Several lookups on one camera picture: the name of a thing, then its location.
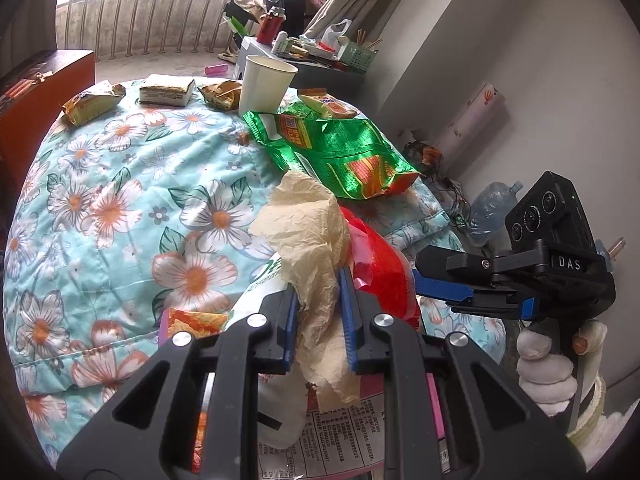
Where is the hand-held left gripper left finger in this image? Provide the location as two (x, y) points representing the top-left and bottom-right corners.
(56, 283), (302, 480)

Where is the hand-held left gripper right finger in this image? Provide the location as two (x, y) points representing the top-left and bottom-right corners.
(339, 266), (587, 480)

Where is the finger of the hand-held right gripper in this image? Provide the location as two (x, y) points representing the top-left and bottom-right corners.
(411, 244), (502, 307)
(449, 291), (542, 323)

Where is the red plastic bag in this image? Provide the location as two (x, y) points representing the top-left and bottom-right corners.
(340, 207), (423, 331)

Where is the beige paper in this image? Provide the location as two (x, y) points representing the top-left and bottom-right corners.
(248, 170), (362, 411)

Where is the person's right hand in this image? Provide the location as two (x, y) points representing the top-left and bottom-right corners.
(515, 320), (609, 419)

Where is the orange patterned snack packet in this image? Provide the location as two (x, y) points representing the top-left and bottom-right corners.
(162, 307), (235, 476)

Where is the clear blue water jug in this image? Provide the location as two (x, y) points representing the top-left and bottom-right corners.
(467, 180), (525, 248)

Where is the white printed snack bag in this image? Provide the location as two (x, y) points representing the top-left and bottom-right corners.
(200, 375), (451, 480)

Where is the dark snack bag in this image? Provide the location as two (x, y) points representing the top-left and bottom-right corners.
(405, 140), (443, 171)

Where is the green snack bag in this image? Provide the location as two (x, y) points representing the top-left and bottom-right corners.
(242, 100), (421, 200)

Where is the white printed paper roll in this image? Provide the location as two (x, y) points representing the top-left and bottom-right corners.
(445, 82), (511, 161)

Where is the floral blue blanket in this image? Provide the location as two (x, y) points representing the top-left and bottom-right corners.
(2, 77), (506, 466)

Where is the green storage basket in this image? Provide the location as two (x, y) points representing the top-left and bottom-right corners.
(337, 40), (377, 72)

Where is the white paper cup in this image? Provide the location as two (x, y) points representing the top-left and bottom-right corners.
(238, 55), (299, 117)

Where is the golden snack packet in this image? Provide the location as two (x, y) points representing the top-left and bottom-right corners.
(198, 80), (243, 111)

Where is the beige biscuit pack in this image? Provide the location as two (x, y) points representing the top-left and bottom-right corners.
(138, 74), (197, 107)

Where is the white plastic jug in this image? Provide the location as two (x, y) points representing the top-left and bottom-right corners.
(320, 19), (352, 48)

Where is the grey side table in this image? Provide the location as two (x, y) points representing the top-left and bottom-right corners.
(240, 37), (366, 96)

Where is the yellow brown snack packet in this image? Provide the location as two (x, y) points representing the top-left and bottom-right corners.
(61, 82), (126, 127)

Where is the red thermos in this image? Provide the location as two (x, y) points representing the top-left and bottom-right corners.
(256, 7), (286, 46)

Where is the orange brown cabinet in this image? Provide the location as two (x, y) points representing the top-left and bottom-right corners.
(0, 50), (96, 171)

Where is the metal window railing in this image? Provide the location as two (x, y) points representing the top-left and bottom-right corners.
(55, 0), (301, 61)

